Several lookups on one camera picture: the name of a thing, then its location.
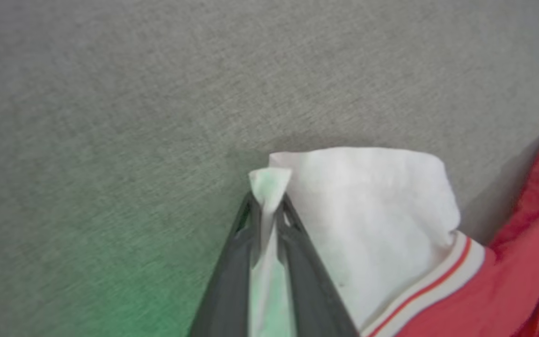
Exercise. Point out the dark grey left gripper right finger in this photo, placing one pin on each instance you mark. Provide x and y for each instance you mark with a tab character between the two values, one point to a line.
311	290

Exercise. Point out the grey fabric sofa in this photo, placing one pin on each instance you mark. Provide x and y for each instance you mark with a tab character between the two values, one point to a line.
110	117

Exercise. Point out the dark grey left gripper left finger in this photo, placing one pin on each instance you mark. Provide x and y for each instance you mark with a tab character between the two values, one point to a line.
229	285

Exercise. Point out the red white striped garment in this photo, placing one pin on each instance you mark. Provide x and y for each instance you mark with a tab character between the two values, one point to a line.
367	210

